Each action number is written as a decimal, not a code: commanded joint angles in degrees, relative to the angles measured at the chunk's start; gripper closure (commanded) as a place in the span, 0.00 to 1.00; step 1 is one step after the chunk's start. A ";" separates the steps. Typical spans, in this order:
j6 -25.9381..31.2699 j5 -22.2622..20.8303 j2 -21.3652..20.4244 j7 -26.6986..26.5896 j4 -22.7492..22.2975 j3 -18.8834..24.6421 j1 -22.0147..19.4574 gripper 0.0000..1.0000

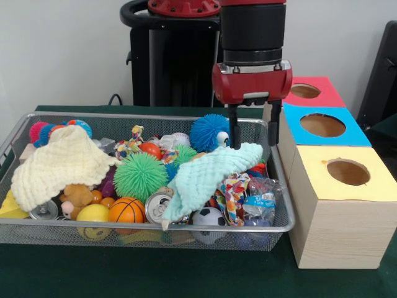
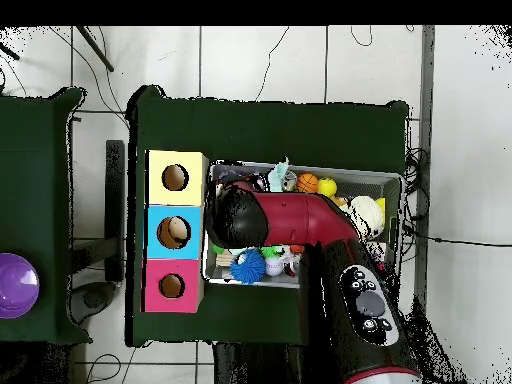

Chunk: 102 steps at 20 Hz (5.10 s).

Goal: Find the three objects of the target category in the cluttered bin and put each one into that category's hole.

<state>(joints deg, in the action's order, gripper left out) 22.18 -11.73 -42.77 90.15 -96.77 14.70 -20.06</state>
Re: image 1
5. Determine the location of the clear mesh bin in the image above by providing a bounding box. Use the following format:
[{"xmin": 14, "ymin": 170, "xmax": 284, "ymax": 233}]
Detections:
[{"xmin": 0, "ymin": 112, "xmax": 296, "ymax": 252}]

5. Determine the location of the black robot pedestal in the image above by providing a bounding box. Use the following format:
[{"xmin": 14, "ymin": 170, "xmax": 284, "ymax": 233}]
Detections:
[{"xmin": 120, "ymin": 0, "xmax": 223, "ymax": 107}]

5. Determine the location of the small orange basketball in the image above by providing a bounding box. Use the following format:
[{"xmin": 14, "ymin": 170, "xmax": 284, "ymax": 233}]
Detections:
[{"xmin": 108, "ymin": 197, "xmax": 148, "ymax": 224}]

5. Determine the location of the wooden three-hole box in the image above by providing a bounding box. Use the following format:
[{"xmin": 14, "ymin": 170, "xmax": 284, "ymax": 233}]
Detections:
[{"xmin": 262, "ymin": 76, "xmax": 397, "ymax": 269}]

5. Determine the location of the colourful patterned cloth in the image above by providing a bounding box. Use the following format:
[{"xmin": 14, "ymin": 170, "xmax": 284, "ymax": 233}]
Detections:
[{"xmin": 214, "ymin": 173, "xmax": 252, "ymax": 225}]

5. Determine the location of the small brown teddy bear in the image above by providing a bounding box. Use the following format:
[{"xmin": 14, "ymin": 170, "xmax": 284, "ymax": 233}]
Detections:
[{"xmin": 60, "ymin": 184, "xmax": 94, "ymax": 220}]

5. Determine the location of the clear plastic packet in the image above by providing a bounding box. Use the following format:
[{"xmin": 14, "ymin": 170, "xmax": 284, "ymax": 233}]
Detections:
[{"xmin": 243, "ymin": 177, "xmax": 281, "ymax": 224}]

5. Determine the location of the cream waffle cloth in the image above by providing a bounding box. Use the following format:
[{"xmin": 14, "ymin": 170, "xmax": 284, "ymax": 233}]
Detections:
[{"xmin": 11, "ymin": 125, "xmax": 118, "ymax": 212}]

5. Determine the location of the green spiky ball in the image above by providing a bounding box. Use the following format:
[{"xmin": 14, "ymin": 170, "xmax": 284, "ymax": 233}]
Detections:
[{"xmin": 112, "ymin": 152, "xmax": 169, "ymax": 205}]

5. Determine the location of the black panel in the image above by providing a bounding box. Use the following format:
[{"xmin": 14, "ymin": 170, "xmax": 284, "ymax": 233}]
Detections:
[{"xmin": 357, "ymin": 20, "xmax": 397, "ymax": 153}]

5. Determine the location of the large blue spiky ball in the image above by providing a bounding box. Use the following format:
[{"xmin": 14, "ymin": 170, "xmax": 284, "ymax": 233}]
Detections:
[{"xmin": 189, "ymin": 114, "xmax": 231, "ymax": 153}]

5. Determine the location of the yellow ball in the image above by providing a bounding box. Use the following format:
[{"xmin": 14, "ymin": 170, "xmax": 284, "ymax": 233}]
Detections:
[{"xmin": 76, "ymin": 204, "xmax": 110, "ymax": 224}]

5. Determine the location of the small soccer ball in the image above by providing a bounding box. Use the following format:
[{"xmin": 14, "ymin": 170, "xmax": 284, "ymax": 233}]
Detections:
[{"xmin": 191, "ymin": 207, "xmax": 228, "ymax": 244}]

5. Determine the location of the mint green waffle cloth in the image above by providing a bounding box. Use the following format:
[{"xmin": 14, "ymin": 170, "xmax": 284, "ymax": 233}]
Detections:
[{"xmin": 163, "ymin": 143, "xmax": 264, "ymax": 223}]

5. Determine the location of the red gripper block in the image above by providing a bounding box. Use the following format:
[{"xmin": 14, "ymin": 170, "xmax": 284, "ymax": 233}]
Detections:
[{"xmin": 212, "ymin": 60, "xmax": 293, "ymax": 150}]

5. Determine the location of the silver drink can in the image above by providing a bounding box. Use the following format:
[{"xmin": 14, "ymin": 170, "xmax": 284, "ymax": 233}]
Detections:
[{"xmin": 144, "ymin": 189, "xmax": 176, "ymax": 225}]

